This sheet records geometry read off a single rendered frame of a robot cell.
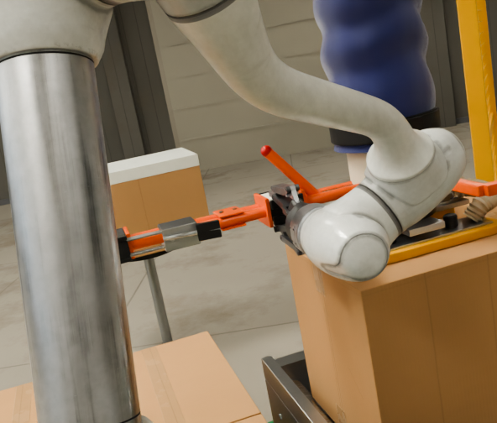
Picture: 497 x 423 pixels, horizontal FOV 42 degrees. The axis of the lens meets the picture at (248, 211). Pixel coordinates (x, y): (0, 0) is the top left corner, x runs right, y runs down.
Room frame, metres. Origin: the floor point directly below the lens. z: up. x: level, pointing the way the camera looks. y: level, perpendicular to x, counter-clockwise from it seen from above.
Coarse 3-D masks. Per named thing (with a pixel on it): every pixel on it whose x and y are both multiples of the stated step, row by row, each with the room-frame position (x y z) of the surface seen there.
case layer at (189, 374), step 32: (160, 352) 1.92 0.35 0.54; (192, 352) 1.87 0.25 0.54; (32, 384) 1.86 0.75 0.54; (160, 384) 1.70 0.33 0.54; (192, 384) 1.66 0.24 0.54; (224, 384) 1.62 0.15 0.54; (0, 416) 1.69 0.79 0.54; (32, 416) 1.65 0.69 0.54; (160, 416) 1.52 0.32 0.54; (192, 416) 1.49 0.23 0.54; (224, 416) 1.46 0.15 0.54; (256, 416) 1.43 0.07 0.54
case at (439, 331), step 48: (480, 240) 1.22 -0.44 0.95; (336, 288) 1.19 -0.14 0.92; (384, 288) 1.09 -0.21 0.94; (432, 288) 1.11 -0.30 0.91; (480, 288) 1.14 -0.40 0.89; (336, 336) 1.23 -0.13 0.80; (384, 336) 1.09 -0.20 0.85; (432, 336) 1.11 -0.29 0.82; (480, 336) 1.13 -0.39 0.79; (336, 384) 1.28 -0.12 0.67; (384, 384) 1.08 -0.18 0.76; (432, 384) 1.11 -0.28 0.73; (480, 384) 1.13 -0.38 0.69
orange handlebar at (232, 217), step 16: (336, 192) 1.29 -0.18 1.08; (464, 192) 1.15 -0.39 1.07; (480, 192) 1.10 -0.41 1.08; (496, 192) 1.10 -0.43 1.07; (240, 208) 1.29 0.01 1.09; (256, 208) 1.26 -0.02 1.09; (224, 224) 1.23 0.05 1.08; (240, 224) 1.24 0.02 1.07; (144, 240) 1.19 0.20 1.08; (160, 240) 1.20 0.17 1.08
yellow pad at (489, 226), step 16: (448, 224) 1.26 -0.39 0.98; (464, 224) 1.27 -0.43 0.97; (480, 224) 1.25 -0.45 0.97; (496, 224) 1.25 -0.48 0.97; (400, 240) 1.24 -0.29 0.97; (416, 240) 1.22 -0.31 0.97; (432, 240) 1.22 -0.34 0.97; (448, 240) 1.21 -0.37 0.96; (464, 240) 1.22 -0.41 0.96; (400, 256) 1.19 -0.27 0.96
